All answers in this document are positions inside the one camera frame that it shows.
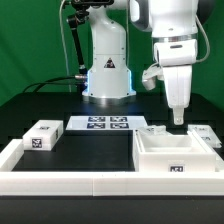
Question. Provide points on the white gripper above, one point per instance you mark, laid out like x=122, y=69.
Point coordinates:
x=176, y=60

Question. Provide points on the white cabinet door panel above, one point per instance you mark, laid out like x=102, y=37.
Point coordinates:
x=153, y=130
x=207, y=134

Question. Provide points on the white cabinet body box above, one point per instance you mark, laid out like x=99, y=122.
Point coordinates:
x=172, y=153

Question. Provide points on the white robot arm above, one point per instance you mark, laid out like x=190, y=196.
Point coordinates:
x=129, y=29

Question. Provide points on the white cabinet top block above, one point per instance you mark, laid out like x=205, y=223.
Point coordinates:
x=43, y=135

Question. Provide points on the white base tag plate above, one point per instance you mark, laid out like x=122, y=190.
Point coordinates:
x=105, y=122

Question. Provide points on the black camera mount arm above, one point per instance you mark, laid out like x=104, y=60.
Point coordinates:
x=74, y=21

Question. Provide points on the white obstacle wall fence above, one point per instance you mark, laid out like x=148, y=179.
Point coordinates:
x=100, y=183

